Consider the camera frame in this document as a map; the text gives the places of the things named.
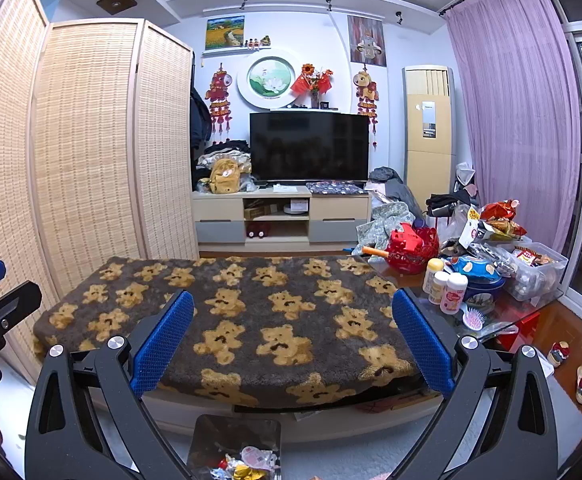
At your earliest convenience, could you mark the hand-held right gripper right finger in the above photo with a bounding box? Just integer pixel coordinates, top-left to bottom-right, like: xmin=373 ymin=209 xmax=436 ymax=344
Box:
xmin=392 ymin=289 xmax=559 ymax=480

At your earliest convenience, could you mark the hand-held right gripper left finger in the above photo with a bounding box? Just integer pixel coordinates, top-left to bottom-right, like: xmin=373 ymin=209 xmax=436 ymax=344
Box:
xmin=25 ymin=289 xmax=195 ymax=480

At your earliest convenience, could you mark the black trash bin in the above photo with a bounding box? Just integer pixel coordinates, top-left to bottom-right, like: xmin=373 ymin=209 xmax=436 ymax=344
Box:
xmin=187 ymin=414 xmax=282 ymax=480

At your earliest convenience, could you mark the small white bottle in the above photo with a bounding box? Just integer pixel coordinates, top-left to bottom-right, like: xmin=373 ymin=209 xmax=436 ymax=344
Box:
xmin=430 ymin=271 xmax=453 ymax=306

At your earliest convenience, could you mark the pink hairbrush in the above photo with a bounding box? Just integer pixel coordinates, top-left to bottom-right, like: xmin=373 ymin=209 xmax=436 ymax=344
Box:
xmin=462 ymin=307 xmax=487 ymax=331

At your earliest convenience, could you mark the small patterned tin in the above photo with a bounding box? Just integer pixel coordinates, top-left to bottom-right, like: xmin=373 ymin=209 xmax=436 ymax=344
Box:
xmin=464 ymin=292 xmax=494 ymax=313

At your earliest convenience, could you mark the yellow cap white bottle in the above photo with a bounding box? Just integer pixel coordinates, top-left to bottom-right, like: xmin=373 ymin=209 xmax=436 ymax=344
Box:
xmin=422 ymin=257 xmax=446 ymax=293

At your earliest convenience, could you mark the blue round tin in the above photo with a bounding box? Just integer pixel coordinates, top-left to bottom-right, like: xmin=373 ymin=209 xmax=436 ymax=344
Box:
xmin=464 ymin=277 xmax=507 ymax=293

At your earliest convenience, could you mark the teddy bear print blanket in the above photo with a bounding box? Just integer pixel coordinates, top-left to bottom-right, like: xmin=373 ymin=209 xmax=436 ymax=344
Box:
xmin=33 ymin=255 xmax=422 ymax=408

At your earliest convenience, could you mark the blue snack bag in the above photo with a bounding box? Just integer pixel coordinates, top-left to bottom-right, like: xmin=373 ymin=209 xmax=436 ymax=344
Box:
xmin=448 ymin=256 xmax=502 ymax=286

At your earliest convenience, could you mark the red basket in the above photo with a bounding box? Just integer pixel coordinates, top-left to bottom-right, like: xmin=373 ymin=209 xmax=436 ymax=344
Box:
xmin=387 ymin=224 xmax=440 ymax=275

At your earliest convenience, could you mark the floral cloth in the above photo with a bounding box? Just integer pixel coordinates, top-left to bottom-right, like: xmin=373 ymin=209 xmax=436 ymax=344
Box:
xmin=355 ymin=201 xmax=417 ymax=256

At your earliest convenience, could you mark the clear bag with yellow tag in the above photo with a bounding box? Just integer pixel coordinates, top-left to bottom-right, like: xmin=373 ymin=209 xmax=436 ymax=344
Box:
xmin=446 ymin=205 xmax=489 ymax=251

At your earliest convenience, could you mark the clear plastic storage box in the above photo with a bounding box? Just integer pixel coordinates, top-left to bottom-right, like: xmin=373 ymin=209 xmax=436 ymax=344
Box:
xmin=504 ymin=242 xmax=569 ymax=302

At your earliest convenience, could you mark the orange snack packet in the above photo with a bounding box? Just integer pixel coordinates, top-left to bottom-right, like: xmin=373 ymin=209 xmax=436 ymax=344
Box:
xmin=481 ymin=219 xmax=528 ymax=241

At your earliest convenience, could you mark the black bag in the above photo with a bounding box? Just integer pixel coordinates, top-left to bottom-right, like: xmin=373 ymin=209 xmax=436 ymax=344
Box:
xmin=425 ymin=192 xmax=472 ymax=218

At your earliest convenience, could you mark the beige and grey television cabinet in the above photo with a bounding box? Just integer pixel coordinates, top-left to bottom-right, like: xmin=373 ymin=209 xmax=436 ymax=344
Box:
xmin=192 ymin=185 xmax=373 ymax=246

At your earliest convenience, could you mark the red foil bag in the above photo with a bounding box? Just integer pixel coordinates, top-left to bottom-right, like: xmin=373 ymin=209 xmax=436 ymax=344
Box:
xmin=480 ymin=200 xmax=519 ymax=222

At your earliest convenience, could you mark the grey clothing heap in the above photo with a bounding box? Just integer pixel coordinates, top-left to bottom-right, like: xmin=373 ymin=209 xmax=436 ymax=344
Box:
xmin=368 ymin=166 xmax=424 ymax=213

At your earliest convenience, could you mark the cardboard box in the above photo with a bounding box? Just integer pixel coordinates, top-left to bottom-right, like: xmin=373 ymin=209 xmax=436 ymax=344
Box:
xmin=243 ymin=200 xmax=278 ymax=220

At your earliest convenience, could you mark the bamboo folding screen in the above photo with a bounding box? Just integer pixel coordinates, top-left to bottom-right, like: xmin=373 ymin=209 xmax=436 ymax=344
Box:
xmin=0 ymin=0 xmax=201 ymax=396

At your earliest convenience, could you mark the dark patterned cushion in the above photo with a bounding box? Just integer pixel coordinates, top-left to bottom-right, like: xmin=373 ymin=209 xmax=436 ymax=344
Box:
xmin=305 ymin=180 xmax=371 ymax=195

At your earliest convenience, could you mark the yellow backpack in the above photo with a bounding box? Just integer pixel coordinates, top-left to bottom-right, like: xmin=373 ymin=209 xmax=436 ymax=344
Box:
xmin=208 ymin=157 xmax=242 ymax=195

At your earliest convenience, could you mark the beige standing air conditioner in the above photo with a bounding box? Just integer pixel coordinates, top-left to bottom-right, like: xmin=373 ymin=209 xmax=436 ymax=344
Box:
xmin=402 ymin=65 xmax=456 ymax=206

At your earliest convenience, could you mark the pile of folded clothes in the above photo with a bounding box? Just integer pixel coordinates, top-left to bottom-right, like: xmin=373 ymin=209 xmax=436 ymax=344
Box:
xmin=197 ymin=140 xmax=253 ymax=183

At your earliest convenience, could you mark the black flat television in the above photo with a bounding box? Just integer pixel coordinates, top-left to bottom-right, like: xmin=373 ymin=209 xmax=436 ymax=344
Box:
xmin=249 ymin=111 xmax=370 ymax=183

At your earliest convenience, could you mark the dark hanging coat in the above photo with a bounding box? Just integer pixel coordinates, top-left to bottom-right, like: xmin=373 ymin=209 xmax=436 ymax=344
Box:
xmin=189 ymin=85 xmax=213 ymax=148

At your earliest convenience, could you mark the purple curtain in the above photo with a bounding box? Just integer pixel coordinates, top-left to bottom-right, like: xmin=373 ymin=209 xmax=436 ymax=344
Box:
xmin=444 ymin=0 xmax=582 ymax=256

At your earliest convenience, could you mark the horse hanging ornament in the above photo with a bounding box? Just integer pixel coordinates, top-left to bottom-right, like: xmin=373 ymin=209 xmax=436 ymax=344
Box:
xmin=353 ymin=66 xmax=381 ymax=148

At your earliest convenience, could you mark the red fish hanging ornament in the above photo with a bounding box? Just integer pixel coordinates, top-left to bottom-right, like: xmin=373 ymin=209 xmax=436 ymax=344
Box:
xmin=206 ymin=62 xmax=234 ymax=143

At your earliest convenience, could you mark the round lotus picture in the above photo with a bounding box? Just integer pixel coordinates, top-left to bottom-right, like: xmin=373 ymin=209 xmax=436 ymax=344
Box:
xmin=236 ymin=49 xmax=297 ymax=110

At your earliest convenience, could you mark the sunflower vase with red flags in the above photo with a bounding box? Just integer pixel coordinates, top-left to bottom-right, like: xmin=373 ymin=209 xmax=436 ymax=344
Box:
xmin=291 ymin=62 xmax=333 ymax=109

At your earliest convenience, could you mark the landscape painting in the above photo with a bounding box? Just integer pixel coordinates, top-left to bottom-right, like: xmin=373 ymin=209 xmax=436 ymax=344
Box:
xmin=205 ymin=15 xmax=246 ymax=52

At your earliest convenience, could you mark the white wall shelf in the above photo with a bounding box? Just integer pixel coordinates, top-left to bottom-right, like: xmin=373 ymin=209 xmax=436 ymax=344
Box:
xmin=201 ymin=46 xmax=273 ymax=56

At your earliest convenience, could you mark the wall poster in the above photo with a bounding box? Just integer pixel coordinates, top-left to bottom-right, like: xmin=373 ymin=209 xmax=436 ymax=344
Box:
xmin=347 ymin=14 xmax=387 ymax=67

